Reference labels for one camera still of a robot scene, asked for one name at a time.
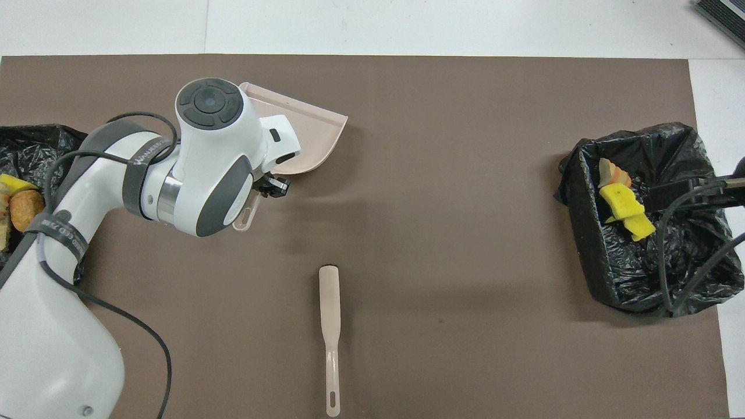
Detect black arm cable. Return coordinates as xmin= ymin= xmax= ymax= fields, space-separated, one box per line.
xmin=35 ymin=112 xmax=179 ymax=419
xmin=657 ymin=177 xmax=745 ymax=312

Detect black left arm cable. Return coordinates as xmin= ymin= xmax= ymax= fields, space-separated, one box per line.
xmin=35 ymin=112 xmax=179 ymax=419

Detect bin lined with black bag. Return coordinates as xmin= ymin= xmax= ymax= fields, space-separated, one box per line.
xmin=554 ymin=122 xmax=745 ymax=318
xmin=0 ymin=124 xmax=88 ymax=286

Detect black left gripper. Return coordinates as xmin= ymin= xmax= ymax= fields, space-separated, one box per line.
xmin=254 ymin=173 xmax=291 ymax=199

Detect beige plastic dustpan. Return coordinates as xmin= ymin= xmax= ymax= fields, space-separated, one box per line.
xmin=232 ymin=81 xmax=349 ymax=232

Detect striped shell-shaped pastry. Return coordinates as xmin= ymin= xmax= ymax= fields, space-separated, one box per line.
xmin=598 ymin=158 xmax=633 ymax=189

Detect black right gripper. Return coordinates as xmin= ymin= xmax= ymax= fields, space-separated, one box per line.
xmin=643 ymin=156 xmax=745 ymax=214

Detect small yellow green sponge piece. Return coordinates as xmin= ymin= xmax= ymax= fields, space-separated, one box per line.
xmin=0 ymin=173 xmax=38 ymax=196

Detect beige hand brush black bristles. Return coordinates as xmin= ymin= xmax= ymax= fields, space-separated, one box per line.
xmin=318 ymin=265 xmax=342 ymax=418

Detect notched yellow sponge piece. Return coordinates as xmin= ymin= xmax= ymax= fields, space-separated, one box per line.
xmin=599 ymin=183 xmax=647 ymax=221

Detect dark ribbed device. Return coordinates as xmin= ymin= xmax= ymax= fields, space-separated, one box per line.
xmin=693 ymin=0 xmax=745 ymax=50

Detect brown table mat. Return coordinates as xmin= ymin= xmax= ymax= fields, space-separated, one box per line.
xmin=0 ymin=55 xmax=731 ymax=419

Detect brown oval bread roll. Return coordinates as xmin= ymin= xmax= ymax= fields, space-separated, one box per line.
xmin=10 ymin=190 xmax=45 ymax=232

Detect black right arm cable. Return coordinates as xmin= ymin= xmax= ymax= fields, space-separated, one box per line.
xmin=657 ymin=177 xmax=745 ymax=312

